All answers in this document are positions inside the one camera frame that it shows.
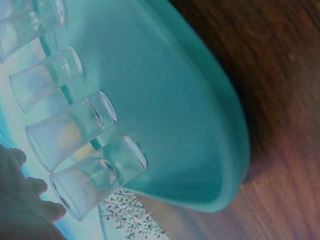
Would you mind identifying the teal plastic tray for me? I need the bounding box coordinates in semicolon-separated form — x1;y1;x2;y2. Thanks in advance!
34;0;251;215

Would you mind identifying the clear shot glass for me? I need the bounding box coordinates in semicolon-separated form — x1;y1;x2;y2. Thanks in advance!
24;89;118;174
48;134;148;222
0;11;41;64
9;46;84;114

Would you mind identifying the person's left hand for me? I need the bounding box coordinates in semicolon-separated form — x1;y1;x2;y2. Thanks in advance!
0;145;68;240

